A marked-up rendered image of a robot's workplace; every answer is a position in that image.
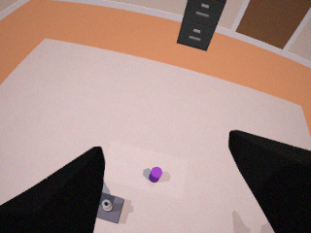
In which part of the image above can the white marker with purple band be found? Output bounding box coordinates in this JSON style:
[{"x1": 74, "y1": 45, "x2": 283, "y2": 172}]
[{"x1": 101, "y1": 199, "x2": 113, "y2": 211}]

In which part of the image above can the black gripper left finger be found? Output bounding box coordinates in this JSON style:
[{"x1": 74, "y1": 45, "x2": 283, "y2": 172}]
[{"x1": 0, "y1": 147, "x2": 105, "y2": 233}]

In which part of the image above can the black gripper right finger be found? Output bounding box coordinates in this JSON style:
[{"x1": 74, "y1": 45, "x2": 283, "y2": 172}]
[{"x1": 228, "y1": 129, "x2": 311, "y2": 233}]

